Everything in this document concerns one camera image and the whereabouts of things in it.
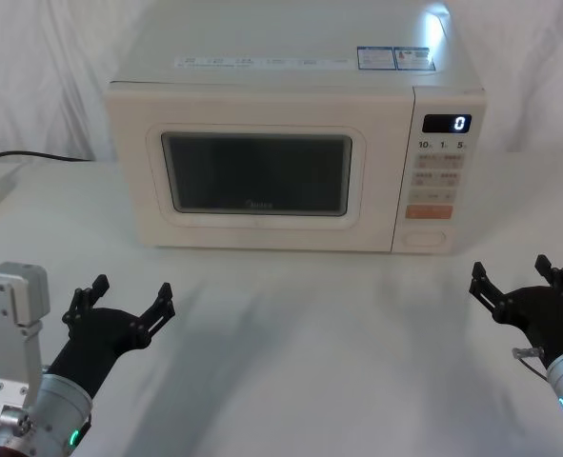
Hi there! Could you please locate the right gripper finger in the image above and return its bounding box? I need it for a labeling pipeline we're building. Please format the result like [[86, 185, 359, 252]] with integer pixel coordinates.
[[469, 260, 509, 323], [533, 254, 563, 307]]

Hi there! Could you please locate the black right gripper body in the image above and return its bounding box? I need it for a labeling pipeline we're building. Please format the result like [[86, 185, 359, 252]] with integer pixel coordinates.
[[496, 284, 563, 368]]

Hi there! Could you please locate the white curtain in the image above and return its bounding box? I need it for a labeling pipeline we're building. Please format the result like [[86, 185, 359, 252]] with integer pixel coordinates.
[[0, 0, 563, 163]]

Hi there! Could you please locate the cream microwave oven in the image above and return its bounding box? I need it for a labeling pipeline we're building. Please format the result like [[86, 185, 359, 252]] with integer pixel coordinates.
[[102, 0, 489, 256]]

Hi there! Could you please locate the black power cable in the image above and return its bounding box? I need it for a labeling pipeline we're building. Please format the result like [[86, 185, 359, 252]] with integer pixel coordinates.
[[0, 149, 96, 171]]

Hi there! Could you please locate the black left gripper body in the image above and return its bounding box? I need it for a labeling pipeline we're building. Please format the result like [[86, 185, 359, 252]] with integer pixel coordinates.
[[47, 308, 152, 397]]

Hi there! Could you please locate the white table cloth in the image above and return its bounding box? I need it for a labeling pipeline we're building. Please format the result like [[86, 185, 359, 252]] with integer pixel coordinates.
[[0, 149, 563, 457]]

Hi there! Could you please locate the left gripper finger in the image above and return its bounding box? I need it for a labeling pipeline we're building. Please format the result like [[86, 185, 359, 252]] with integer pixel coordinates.
[[61, 273, 111, 328], [129, 282, 176, 348]]

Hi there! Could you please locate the thin cable with silver plug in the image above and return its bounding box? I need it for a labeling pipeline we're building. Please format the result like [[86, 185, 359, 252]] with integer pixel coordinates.
[[511, 347, 553, 383]]

